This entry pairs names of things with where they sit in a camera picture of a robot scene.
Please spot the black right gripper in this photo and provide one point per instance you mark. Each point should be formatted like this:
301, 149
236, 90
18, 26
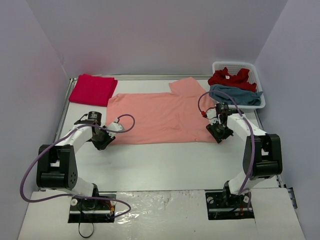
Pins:
219, 132

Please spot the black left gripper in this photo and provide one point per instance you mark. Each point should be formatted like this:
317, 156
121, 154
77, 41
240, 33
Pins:
103, 142

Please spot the salmon pink t-shirt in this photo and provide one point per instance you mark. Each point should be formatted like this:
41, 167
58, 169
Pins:
166, 117

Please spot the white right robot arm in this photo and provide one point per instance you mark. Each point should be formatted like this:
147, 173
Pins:
262, 157

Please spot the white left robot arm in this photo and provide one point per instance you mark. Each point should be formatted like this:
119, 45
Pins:
57, 167

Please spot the blue-grey t-shirt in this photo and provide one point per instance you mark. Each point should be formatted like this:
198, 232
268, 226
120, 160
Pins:
241, 97

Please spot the dark red t-shirt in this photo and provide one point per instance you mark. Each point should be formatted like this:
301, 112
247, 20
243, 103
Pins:
240, 80

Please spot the white plastic laundry basket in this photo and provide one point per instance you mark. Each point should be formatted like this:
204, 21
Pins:
233, 68

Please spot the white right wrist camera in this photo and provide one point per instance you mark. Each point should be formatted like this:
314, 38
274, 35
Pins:
211, 115

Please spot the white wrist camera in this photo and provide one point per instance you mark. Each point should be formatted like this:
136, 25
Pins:
115, 127
211, 115

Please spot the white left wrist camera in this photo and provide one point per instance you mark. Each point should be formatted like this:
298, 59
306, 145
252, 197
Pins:
115, 127

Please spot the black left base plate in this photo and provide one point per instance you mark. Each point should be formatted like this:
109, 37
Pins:
91, 211

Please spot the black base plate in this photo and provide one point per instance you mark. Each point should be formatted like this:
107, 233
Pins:
218, 209
91, 211

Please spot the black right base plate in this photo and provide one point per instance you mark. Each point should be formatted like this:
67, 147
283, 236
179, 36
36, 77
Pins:
218, 209

